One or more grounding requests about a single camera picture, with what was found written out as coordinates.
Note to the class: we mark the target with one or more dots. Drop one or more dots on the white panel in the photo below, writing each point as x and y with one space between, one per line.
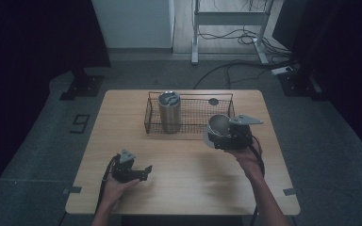
135 23

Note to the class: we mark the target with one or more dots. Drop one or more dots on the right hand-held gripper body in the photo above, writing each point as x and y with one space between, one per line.
238 135

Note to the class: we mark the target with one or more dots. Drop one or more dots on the white power strip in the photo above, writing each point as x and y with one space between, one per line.
282 70

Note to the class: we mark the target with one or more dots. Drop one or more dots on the black stand base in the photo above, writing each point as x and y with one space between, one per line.
298 83
83 85

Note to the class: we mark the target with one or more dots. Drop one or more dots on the dark curtain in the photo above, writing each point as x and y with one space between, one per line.
28 62
339 62

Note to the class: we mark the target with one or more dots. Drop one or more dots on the person's right hand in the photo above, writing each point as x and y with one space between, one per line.
248 160

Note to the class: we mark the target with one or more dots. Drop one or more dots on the grey tape strip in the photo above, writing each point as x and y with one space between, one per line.
290 191
72 190

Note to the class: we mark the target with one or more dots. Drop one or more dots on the white metal desk frame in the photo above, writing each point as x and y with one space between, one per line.
229 18

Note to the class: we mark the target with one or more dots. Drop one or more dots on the person's left hand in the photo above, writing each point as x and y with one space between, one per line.
116 190

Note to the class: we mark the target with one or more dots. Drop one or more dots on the stainless steel tumbler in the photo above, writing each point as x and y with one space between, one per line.
169 113

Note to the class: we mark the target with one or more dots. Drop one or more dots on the dark round disc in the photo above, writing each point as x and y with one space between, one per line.
213 101

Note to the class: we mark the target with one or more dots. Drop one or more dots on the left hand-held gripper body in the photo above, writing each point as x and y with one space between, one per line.
123 172

